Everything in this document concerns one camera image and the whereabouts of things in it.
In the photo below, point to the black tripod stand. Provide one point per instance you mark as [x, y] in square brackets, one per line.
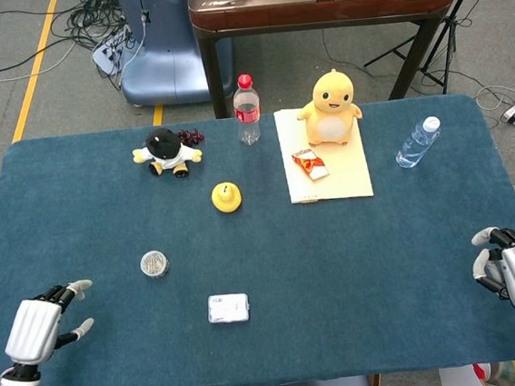
[449, 24]

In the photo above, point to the brown mahjong table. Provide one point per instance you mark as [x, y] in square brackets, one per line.
[321, 4]

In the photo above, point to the cream paper notepad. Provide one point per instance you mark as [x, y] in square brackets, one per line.
[343, 180]

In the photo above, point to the white power strip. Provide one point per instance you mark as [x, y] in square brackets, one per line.
[109, 54]

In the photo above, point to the yellow pear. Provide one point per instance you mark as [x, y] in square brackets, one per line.
[226, 198]

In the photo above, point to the clear plastic paper clip tub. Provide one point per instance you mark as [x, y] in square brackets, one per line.
[154, 264]

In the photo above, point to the dark red grape bunch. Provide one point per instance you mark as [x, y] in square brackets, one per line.
[192, 136]

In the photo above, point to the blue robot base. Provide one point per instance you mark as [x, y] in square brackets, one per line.
[166, 51]

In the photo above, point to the clear plastic rectangular box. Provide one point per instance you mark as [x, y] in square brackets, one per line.
[228, 308]

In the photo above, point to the yellow plush chick toy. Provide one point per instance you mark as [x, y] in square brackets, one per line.
[330, 117]

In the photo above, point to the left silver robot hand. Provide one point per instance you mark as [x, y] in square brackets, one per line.
[33, 326]

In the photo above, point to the orange snack packet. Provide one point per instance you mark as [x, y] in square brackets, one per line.
[311, 164]

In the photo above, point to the empty red-cap cola bottle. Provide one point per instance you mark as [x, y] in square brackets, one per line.
[247, 112]

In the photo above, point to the black plush toy white shirt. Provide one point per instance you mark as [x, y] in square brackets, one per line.
[165, 148]

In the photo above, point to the clear white-cap water bottle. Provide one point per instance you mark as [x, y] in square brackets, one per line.
[417, 143]

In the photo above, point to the blue table cloth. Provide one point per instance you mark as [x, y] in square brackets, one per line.
[292, 267]

